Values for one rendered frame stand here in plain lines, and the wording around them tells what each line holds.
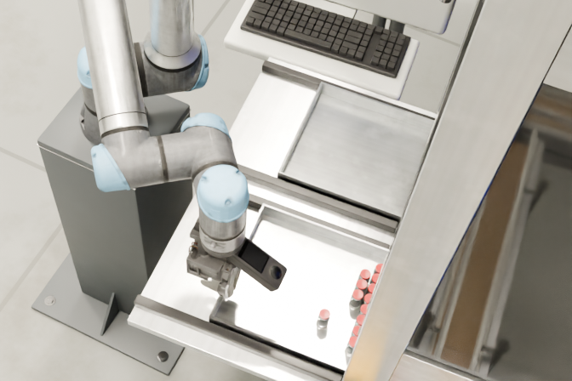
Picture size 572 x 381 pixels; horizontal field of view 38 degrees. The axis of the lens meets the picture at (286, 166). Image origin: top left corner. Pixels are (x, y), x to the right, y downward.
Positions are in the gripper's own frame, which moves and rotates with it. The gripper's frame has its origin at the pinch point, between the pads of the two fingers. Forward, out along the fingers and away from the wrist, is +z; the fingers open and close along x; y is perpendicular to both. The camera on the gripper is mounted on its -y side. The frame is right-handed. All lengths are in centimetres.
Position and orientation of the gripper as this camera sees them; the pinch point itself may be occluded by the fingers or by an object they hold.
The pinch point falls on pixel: (231, 292)
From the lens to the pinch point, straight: 153.3
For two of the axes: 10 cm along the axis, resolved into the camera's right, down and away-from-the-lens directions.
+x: -3.6, 7.6, -5.4
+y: -9.3, -3.4, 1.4
